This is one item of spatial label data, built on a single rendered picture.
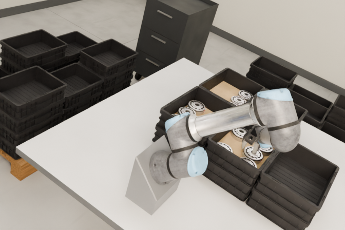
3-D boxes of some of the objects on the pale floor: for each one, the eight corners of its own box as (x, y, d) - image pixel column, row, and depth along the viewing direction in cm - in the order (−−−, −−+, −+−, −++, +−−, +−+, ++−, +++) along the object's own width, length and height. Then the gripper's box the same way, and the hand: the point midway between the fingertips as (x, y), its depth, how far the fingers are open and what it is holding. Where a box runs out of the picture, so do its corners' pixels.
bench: (257, 453, 169) (332, 388, 131) (12, 236, 223) (15, 147, 185) (332, 229, 293) (382, 163, 255) (163, 125, 347) (184, 57, 309)
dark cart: (163, 99, 380) (187, 15, 331) (128, 79, 395) (146, -5, 346) (193, 80, 428) (218, 3, 379) (160, 62, 443) (181, -14, 394)
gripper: (277, 122, 196) (261, 153, 207) (256, 111, 200) (242, 141, 212) (271, 129, 189) (255, 160, 201) (249, 117, 194) (235, 148, 205)
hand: (247, 151), depth 203 cm, fingers open, 5 cm apart
